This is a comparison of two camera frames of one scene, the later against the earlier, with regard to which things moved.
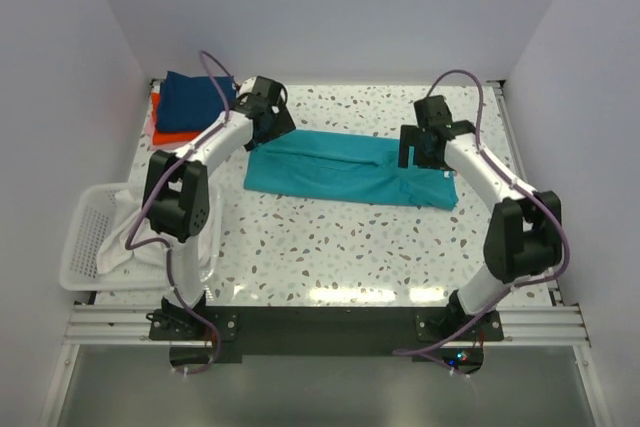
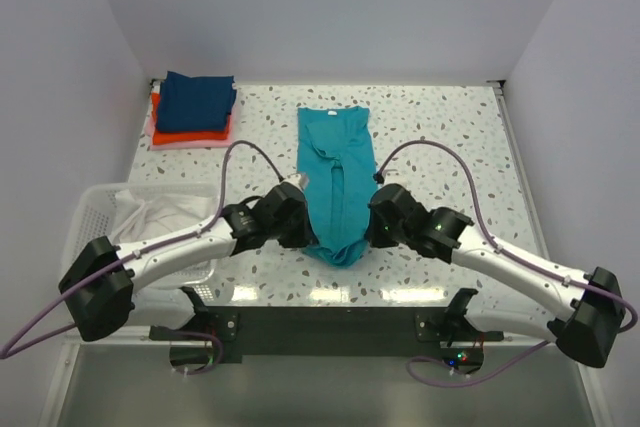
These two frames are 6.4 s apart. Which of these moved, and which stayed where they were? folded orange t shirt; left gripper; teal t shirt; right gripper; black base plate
Moved: left gripper; teal t shirt; right gripper
Stayed: folded orange t shirt; black base plate
